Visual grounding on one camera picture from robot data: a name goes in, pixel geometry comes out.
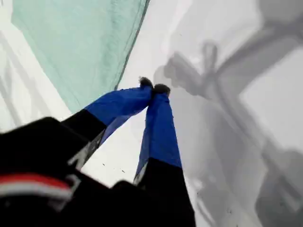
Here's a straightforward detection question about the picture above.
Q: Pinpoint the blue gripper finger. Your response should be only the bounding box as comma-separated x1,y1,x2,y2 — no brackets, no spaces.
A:
132,84,194,213
60,76,154,170

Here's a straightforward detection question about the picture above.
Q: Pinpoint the pale green T-shirt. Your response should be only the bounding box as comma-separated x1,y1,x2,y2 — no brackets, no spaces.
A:
11,0,151,114

